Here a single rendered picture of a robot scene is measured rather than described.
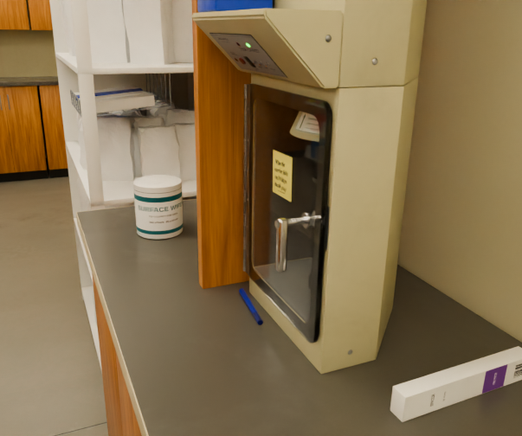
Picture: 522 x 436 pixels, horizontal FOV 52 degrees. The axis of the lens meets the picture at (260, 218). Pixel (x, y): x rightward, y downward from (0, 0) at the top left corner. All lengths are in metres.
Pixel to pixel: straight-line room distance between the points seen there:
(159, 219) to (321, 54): 0.83
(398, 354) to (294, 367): 0.19
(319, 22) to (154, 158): 1.36
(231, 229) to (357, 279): 0.38
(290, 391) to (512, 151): 0.61
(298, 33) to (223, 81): 0.38
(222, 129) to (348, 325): 0.47
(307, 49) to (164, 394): 0.56
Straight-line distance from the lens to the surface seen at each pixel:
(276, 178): 0.93
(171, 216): 1.46
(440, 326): 1.12
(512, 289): 1.16
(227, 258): 1.18
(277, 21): 0.71
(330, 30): 0.75
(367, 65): 0.78
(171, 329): 1.05
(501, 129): 1.13
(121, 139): 2.07
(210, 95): 1.08
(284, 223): 0.82
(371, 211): 0.84
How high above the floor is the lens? 1.49
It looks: 20 degrees down
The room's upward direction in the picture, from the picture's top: 1 degrees clockwise
